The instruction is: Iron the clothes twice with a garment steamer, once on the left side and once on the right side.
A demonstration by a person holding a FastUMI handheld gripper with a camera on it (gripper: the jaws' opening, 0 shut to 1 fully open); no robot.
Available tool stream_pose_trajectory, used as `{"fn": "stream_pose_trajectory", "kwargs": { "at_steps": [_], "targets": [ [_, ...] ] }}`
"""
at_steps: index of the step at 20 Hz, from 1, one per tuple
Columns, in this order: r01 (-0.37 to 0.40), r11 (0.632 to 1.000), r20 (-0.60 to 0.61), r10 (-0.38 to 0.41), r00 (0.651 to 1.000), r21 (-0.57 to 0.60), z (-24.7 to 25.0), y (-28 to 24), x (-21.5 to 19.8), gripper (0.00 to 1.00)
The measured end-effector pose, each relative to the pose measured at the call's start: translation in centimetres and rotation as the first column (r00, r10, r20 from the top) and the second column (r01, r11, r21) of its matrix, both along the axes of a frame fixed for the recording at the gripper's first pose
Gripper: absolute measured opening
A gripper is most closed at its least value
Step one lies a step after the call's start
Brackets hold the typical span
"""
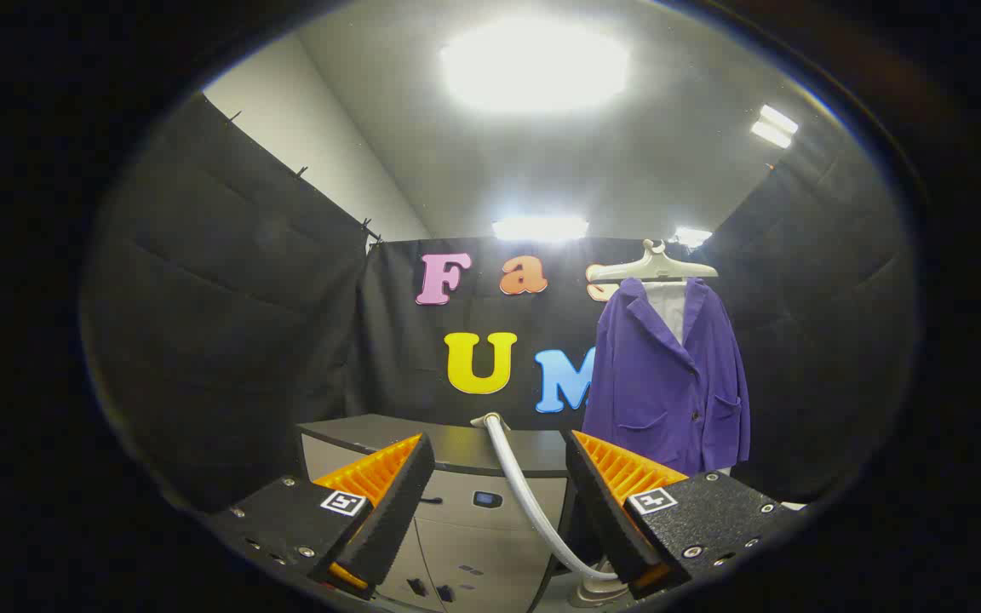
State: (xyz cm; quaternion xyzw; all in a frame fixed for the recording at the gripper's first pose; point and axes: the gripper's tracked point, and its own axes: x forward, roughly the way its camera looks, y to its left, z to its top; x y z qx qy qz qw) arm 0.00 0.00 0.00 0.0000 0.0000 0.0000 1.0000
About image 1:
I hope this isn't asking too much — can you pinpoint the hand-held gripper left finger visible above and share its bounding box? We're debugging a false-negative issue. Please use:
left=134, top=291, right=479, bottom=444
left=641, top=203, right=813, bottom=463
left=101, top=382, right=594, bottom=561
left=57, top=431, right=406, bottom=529
left=199, top=433, right=437, bottom=601

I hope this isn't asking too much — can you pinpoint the long strip ceiling light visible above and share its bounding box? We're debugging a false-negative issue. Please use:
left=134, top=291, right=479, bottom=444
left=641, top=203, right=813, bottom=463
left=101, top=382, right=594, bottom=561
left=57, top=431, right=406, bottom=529
left=491, top=216, right=590, bottom=242

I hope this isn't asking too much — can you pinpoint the white garment steamer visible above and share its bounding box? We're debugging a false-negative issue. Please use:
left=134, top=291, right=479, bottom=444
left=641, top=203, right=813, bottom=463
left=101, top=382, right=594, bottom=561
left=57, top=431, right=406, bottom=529
left=471, top=412, right=628, bottom=608

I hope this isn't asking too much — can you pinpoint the large round ceiling light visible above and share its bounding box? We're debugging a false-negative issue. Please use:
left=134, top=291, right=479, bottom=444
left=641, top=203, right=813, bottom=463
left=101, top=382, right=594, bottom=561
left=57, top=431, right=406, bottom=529
left=439, top=17, right=632, bottom=116

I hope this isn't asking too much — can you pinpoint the cream plastic clothes hanger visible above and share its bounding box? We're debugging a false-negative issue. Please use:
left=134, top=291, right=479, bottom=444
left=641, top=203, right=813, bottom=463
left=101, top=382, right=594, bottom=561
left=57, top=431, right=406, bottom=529
left=586, top=239, right=720, bottom=284

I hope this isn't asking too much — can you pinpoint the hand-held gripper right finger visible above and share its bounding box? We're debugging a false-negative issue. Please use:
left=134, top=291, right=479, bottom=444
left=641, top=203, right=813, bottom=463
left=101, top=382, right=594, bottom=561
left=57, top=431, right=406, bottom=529
left=564, top=429, right=806, bottom=603

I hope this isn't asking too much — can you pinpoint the double panel ceiling light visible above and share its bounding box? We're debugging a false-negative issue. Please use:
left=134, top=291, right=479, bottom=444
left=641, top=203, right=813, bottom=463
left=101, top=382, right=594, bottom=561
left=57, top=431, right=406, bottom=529
left=750, top=104, right=800, bottom=150

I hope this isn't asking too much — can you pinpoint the purple jacket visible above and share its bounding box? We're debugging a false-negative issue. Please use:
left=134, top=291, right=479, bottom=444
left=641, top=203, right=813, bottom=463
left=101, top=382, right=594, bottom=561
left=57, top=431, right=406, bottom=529
left=582, top=277, right=751, bottom=478

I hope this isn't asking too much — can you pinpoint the white shirt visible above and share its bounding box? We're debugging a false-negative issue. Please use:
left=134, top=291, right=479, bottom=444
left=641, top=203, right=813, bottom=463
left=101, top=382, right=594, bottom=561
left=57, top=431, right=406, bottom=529
left=644, top=279, right=731, bottom=476

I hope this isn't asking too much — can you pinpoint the grey cabinet with dark top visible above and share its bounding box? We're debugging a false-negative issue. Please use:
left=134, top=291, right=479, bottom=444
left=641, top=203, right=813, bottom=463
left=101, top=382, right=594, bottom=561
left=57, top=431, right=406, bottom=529
left=296, top=414, right=578, bottom=613

